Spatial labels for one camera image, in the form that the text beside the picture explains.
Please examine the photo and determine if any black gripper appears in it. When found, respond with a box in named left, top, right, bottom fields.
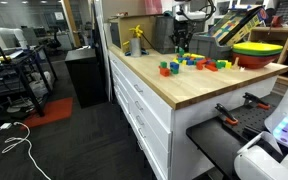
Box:
left=172, top=20, right=194, bottom=54

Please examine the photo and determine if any blue arch wooden block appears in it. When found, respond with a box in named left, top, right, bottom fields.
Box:
left=169, top=61, right=180, bottom=71

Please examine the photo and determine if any long red wooden block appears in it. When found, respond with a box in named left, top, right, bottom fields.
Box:
left=204, top=63, right=220, bottom=73
left=158, top=65, right=168, bottom=78

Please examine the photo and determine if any grey mesh basket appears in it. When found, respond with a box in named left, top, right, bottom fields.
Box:
left=154, top=15, right=185, bottom=55

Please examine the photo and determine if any grey plastic bin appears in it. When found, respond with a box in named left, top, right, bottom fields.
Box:
left=188, top=32, right=234, bottom=62

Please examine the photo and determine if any red wooden cylinder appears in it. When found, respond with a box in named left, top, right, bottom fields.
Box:
left=196, top=59, right=208, bottom=71

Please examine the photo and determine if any teal object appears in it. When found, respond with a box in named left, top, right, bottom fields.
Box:
left=162, top=10, right=176, bottom=18

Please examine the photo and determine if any brown cardboard box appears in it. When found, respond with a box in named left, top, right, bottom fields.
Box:
left=117, top=14, right=158, bottom=54

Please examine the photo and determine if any pink sheet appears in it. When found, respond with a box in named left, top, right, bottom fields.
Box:
left=143, top=0, right=163, bottom=15

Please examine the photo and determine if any yellow artificial flower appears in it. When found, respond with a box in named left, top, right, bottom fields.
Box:
left=122, top=24, right=150, bottom=48

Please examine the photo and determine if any metal cup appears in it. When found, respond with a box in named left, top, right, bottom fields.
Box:
left=129, top=37, right=142, bottom=58

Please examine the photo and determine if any plain wooden peg piece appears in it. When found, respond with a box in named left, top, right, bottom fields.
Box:
left=232, top=57, right=241, bottom=71

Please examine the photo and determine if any red plastic bowl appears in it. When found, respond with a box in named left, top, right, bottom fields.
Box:
left=232, top=53, right=282, bottom=70

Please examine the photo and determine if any yellow plastic bowl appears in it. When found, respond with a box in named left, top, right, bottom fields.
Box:
left=232, top=41, right=284, bottom=53

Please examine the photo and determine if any white drawer cabinet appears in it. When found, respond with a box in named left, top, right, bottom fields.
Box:
left=107, top=49, right=279, bottom=180

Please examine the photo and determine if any green plastic bowl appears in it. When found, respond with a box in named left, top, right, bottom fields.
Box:
left=233, top=49, right=284, bottom=58

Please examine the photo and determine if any wooden shelf unit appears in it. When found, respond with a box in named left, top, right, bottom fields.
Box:
left=247, top=25, right=288, bottom=96

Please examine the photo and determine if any small red object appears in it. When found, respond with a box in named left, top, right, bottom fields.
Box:
left=271, top=14, right=284, bottom=28

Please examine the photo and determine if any black perforated platform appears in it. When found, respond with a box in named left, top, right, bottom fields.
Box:
left=185, top=91, right=288, bottom=180

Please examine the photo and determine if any low black cabinet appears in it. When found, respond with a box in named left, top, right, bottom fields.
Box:
left=64, top=48, right=109, bottom=110

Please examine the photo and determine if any wooden pillar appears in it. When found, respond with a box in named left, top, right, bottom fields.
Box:
left=61, top=0, right=83, bottom=50

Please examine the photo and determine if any red floor mat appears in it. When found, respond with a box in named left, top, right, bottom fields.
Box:
left=19, top=97, right=74, bottom=130

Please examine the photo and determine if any white pipe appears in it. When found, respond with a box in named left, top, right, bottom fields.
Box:
left=0, top=27, right=29, bottom=58

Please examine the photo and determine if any white charger brick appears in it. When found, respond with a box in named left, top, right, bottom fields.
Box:
left=0, top=122, right=14, bottom=131

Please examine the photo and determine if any silver drawer handle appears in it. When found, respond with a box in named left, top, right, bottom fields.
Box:
left=135, top=114, right=146, bottom=127
left=134, top=100, right=144, bottom=112
left=133, top=83, right=144, bottom=95
left=137, top=127, right=147, bottom=139

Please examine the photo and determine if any black clamp orange handle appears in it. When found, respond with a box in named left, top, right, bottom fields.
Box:
left=214, top=102, right=239, bottom=127
left=242, top=92, right=271, bottom=111

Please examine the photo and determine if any black metal frame table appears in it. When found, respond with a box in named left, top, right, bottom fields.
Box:
left=0, top=18, right=59, bottom=118

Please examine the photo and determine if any white floor cable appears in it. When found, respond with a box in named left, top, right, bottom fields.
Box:
left=0, top=121, right=52, bottom=180

